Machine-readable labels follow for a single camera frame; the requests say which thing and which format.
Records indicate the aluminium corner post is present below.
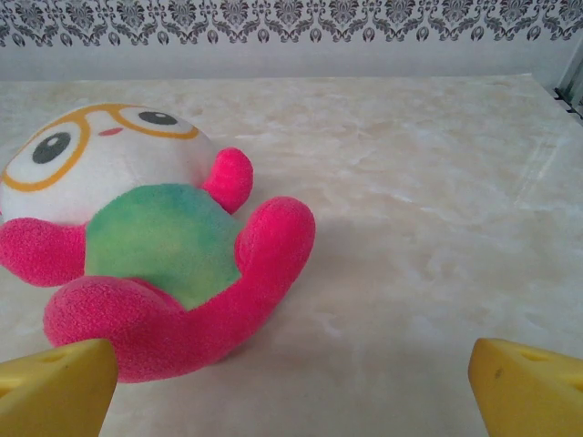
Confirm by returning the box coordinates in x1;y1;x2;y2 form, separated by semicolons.
556;45;583;99

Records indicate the aluminium side rail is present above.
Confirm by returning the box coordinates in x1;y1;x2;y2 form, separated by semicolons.
552;86;583;123

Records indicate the pink green plush toy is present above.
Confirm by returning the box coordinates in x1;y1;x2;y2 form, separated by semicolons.
0;103;318;383

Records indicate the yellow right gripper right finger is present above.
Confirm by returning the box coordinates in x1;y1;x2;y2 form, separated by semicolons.
468;336;583;437

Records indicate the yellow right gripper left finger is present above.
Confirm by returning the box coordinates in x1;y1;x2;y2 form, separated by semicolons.
0;339;119;437

